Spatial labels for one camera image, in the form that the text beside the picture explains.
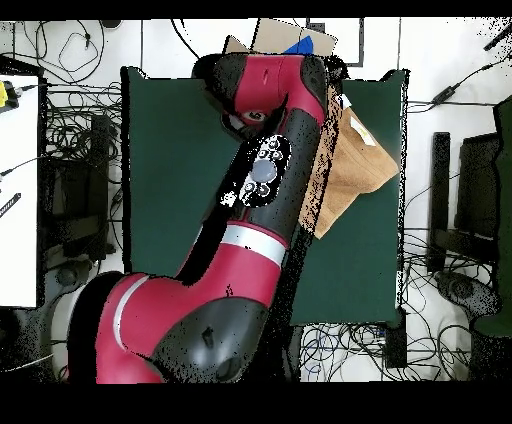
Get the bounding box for orange terry towel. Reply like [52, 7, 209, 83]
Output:
[297, 85, 401, 240]

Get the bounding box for brown cardboard box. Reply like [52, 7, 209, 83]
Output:
[223, 17, 339, 57]

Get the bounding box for blue cloth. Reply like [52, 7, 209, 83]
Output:
[283, 35, 315, 56]

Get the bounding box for dark green table cloth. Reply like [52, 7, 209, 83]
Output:
[120, 65, 409, 326]

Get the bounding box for black equipment stand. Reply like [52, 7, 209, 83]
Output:
[39, 113, 117, 261]
[425, 131, 501, 273]

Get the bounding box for yellow and black device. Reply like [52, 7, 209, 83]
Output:
[0, 79, 20, 115]

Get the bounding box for white desk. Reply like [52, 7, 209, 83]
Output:
[0, 73, 41, 309]

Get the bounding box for black power strip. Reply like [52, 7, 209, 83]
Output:
[384, 307, 408, 369]

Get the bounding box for grey looped cable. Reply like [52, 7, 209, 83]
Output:
[35, 19, 106, 85]

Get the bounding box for black cable tangle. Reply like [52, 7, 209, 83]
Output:
[39, 79, 123, 169]
[299, 227, 497, 381]

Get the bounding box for black power adapter with cable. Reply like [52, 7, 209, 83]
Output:
[406, 51, 512, 115]

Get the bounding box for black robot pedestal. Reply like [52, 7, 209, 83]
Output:
[279, 324, 307, 383]

